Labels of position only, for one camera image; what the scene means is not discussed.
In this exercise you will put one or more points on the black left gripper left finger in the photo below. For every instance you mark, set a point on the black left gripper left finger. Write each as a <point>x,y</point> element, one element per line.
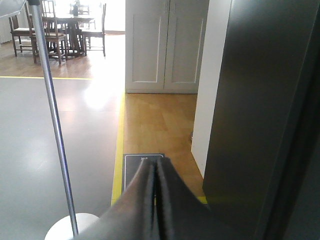
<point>133,215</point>

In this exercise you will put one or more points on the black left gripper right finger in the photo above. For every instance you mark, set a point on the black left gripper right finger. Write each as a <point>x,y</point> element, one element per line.
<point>180,214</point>

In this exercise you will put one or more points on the open fridge door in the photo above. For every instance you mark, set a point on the open fridge door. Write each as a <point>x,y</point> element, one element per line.
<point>262,174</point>

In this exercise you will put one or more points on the dark floor sign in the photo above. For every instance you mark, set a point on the dark floor sign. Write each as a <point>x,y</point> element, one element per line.
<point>131,163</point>

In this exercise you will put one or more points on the silver floor lamp stand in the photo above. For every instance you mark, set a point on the silver floor lamp stand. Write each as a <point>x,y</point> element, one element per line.
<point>37,19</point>

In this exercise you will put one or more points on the white panelled cabinet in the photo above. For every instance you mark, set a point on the white panelled cabinet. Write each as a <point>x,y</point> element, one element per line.
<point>164,42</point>

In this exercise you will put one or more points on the wooden dining table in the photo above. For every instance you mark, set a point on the wooden dining table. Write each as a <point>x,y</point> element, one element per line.
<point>69,25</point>

